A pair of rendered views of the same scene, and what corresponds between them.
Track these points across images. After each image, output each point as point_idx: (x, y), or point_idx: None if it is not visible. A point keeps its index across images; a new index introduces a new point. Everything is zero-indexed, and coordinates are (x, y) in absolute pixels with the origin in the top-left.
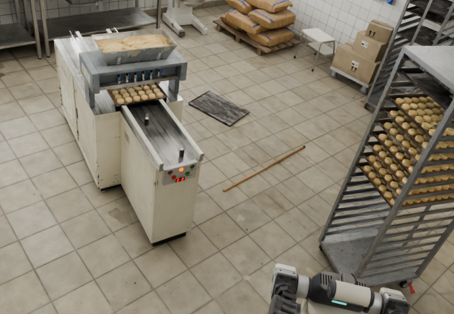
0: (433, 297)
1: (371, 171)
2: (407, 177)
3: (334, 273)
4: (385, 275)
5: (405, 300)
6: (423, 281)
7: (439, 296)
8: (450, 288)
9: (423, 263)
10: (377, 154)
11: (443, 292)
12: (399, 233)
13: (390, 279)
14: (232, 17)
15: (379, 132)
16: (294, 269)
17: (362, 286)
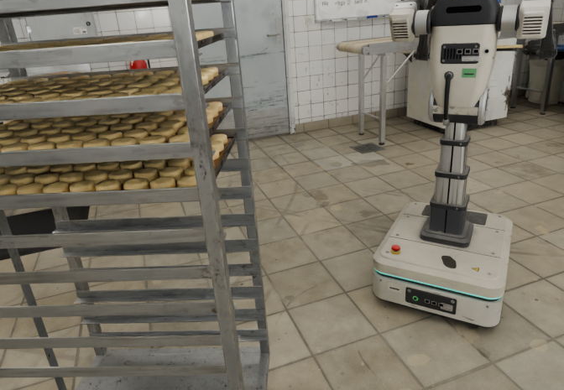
0: (95, 355)
1: (194, 172)
2: (233, 38)
3: None
4: (170, 359)
5: (396, 3)
6: (75, 382)
7: (81, 355)
8: (43, 362)
9: (96, 324)
10: (203, 87)
11: (65, 360)
12: (192, 215)
13: (168, 351)
14: None
15: (152, 49)
16: (523, 4)
17: None
